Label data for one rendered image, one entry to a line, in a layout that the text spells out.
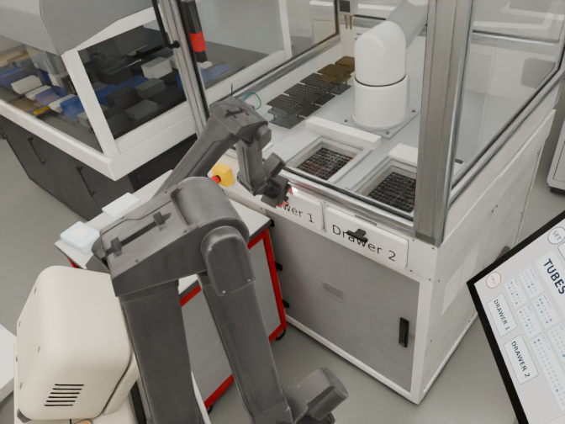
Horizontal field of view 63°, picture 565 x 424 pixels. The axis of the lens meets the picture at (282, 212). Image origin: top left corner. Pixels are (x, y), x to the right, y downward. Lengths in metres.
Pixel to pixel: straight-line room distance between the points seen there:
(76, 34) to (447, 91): 1.33
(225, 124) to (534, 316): 0.73
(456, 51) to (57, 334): 0.87
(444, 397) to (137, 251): 1.85
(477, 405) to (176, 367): 1.74
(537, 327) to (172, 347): 0.77
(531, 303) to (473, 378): 1.15
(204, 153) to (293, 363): 1.48
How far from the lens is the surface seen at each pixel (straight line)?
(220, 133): 0.91
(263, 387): 0.65
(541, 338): 1.07
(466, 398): 2.18
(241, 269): 0.44
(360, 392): 2.14
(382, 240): 1.42
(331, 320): 2.01
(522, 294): 1.13
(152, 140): 2.17
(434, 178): 1.21
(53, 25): 1.89
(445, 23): 1.04
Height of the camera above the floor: 1.88
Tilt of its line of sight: 39 degrees down
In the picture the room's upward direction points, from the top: 9 degrees counter-clockwise
